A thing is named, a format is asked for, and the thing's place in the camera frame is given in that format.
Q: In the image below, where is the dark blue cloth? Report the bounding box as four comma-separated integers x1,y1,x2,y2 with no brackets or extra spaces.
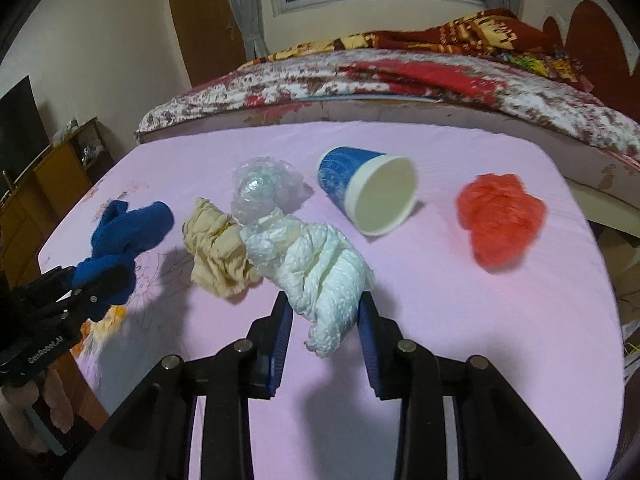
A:
77,200,175,288

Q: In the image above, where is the white tissue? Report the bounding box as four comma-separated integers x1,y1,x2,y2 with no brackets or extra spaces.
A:
240,209,375,358

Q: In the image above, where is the person left hand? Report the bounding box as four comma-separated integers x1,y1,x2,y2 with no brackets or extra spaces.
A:
1,363,74,454

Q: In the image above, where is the wooden cabinet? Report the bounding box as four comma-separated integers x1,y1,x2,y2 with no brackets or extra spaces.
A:
1,117,114,288

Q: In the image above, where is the beige crumpled cloth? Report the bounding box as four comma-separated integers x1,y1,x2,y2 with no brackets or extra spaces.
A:
181,197,260,298

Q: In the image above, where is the pink table cloth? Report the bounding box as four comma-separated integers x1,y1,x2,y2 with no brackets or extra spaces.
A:
39,122,624,479

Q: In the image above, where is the blue white paper cup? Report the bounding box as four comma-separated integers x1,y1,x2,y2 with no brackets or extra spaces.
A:
317,146,419,237

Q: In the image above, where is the clear plastic wrap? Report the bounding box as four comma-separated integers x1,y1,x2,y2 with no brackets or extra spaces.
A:
231,157,314,224

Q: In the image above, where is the black television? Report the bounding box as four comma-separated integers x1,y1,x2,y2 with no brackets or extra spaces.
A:
0,76,50,197

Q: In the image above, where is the red plastic bag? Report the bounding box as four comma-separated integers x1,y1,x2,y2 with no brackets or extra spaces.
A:
456,174,547,270

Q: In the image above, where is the bed mattress floral sheet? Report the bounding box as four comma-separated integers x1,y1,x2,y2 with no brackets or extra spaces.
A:
136,50,639,208

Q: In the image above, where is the cardboard box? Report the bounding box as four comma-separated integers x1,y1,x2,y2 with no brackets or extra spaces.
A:
598,228,639,325

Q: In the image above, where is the wooden door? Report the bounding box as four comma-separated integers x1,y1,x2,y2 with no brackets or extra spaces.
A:
168,0,246,87

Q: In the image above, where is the red patterned blanket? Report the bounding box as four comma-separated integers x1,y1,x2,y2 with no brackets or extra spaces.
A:
245,8,585,86

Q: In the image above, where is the left grey curtain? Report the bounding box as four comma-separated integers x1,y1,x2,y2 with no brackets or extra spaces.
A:
228,0,268,61

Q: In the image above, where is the red heart headboard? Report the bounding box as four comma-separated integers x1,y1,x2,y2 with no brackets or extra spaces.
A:
542,0,639,122

